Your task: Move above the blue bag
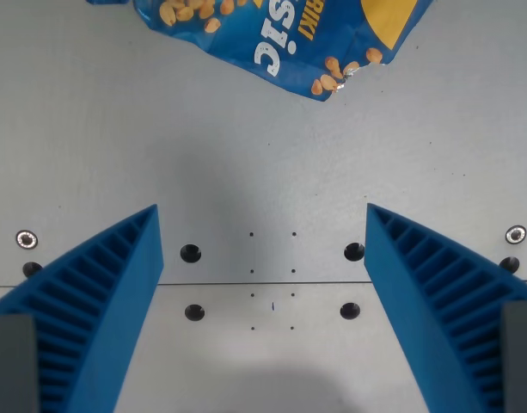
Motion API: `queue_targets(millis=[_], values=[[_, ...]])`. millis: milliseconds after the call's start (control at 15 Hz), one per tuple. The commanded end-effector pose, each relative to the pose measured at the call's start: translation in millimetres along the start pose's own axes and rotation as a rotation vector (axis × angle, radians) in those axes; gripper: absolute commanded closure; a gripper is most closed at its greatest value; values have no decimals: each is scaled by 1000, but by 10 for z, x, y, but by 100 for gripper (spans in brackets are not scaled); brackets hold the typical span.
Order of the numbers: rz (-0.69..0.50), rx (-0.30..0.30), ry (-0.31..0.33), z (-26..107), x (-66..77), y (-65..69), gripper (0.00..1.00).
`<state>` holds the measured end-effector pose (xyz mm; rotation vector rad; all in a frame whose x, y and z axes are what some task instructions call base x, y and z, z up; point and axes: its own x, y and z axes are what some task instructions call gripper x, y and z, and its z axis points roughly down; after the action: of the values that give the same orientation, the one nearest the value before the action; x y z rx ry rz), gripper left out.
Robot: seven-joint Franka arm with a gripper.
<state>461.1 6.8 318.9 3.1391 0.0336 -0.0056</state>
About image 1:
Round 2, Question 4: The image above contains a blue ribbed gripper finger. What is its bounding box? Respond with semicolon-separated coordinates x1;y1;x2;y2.
363;202;527;413
0;203;166;413

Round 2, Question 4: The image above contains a blue peanut snack bag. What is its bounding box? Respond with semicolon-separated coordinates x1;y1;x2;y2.
85;0;436;103

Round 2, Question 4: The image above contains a silver table screw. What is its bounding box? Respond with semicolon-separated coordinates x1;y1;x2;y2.
505;224;527;246
15;230;39;250

